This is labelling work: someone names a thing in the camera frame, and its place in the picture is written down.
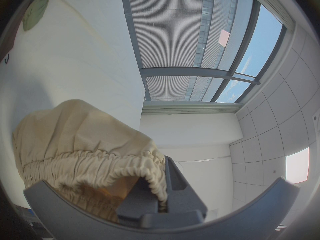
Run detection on beige shorts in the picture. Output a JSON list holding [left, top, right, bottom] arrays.
[[12, 99, 169, 223]]

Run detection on green garment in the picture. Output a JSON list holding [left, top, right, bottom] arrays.
[[22, 0, 49, 31]]

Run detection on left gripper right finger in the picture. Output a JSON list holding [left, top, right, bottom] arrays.
[[164, 155, 208, 219]]

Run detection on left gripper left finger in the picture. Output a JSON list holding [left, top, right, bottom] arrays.
[[115, 176, 160, 221]]

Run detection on window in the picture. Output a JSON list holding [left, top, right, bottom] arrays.
[[120, 0, 288, 104]]

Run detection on brown garment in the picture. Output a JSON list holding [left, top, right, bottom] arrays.
[[0, 0, 25, 63]]

